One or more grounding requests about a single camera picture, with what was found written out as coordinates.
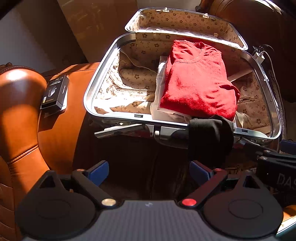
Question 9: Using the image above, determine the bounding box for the black garment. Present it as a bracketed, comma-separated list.
[169, 115, 234, 169]

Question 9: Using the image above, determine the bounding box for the brown leather sofa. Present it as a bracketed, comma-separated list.
[0, 0, 296, 241]

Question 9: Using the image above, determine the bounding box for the white charger plug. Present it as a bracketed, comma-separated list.
[253, 46, 265, 64]

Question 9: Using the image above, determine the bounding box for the silver suitcase floral lining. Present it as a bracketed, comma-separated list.
[84, 8, 282, 148]

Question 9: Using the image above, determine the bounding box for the white folded garment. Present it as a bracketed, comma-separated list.
[150, 56, 192, 123]

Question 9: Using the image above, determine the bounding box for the small black product box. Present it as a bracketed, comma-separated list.
[40, 75, 69, 113]

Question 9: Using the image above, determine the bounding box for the red sweater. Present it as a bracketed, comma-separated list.
[162, 40, 240, 121]

